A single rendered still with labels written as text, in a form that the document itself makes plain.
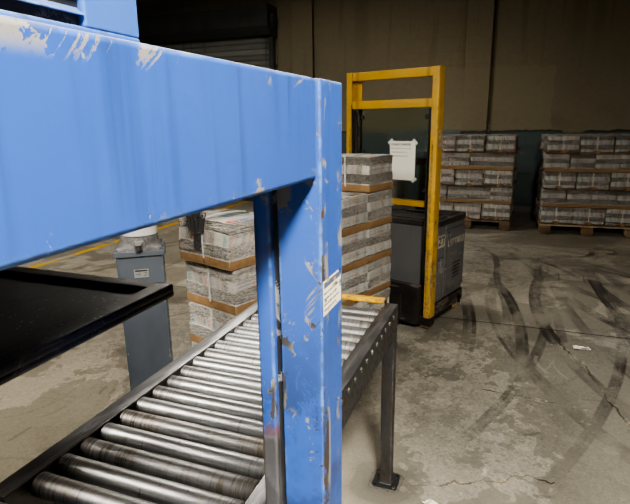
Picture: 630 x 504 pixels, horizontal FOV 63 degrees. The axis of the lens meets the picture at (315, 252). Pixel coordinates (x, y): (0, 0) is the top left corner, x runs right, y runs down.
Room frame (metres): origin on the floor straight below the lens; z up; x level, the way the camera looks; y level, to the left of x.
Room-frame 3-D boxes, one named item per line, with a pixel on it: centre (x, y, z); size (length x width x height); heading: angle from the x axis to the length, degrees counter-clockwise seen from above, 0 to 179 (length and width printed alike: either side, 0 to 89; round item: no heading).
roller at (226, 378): (1.34, 0.19, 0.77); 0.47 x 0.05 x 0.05; 69
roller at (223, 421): (1.16, 0.26, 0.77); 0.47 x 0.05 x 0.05; 69
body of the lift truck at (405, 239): (4.09, -0.80, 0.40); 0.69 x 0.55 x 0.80; 51
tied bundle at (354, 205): (3.24, -0.10, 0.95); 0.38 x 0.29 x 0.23; 52
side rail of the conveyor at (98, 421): (1.50, 0.40, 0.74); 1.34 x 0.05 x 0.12; 159
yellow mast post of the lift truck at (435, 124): (3.60, -0.82, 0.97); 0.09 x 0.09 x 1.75; 51
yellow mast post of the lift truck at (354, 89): (4.01, -0.31, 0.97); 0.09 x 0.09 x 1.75; 51
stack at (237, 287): (2.90, 0.16, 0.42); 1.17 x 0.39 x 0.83; 141
